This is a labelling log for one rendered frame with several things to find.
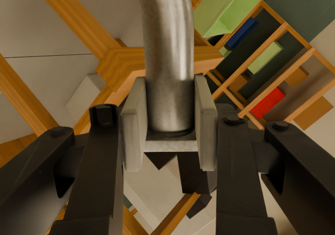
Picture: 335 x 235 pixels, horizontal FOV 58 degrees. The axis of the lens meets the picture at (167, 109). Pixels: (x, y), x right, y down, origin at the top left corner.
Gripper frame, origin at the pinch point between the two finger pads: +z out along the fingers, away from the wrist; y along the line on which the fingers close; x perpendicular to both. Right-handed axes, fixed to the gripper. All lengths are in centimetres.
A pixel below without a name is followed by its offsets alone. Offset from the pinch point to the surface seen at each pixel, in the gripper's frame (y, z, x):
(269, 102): 163, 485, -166
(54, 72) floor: -106, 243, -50
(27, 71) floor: -115, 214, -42
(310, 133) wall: 246, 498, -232
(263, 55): 151, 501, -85
